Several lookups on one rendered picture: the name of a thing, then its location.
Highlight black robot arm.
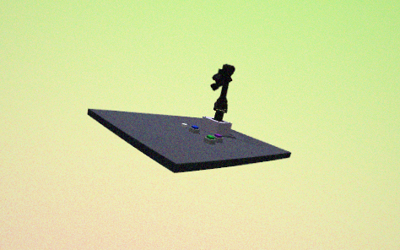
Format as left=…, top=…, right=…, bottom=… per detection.
left=212, top=64, right=235, bottom=122

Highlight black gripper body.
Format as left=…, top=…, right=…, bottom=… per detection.
left=210, top=77, right=233, bottom=90

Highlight blue button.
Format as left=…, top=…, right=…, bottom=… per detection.
left=189, top=126, right=200, bottom=133

